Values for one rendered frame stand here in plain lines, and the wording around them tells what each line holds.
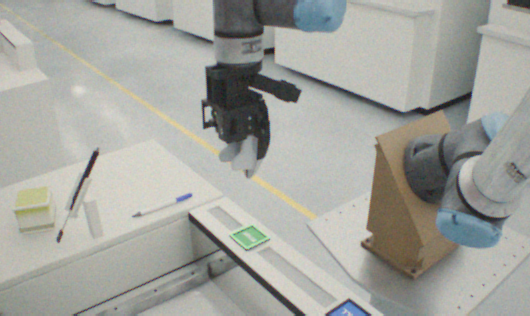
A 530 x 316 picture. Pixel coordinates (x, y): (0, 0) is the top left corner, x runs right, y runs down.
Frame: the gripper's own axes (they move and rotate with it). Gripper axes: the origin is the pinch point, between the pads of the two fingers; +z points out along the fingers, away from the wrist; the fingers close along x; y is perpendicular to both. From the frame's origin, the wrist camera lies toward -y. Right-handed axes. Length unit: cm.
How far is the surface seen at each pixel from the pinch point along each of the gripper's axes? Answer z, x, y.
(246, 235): 14.2, -0.7, 1.0
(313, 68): 94, -249, -256
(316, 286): 15.1, 17.2, -0.5
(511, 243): 29, 29, -58
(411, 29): 35, -144, -256
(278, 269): 15.1, 9.8, 1.8
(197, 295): 28.7, -5.6, 10.3
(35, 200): 7.4, -26.8, 33.1
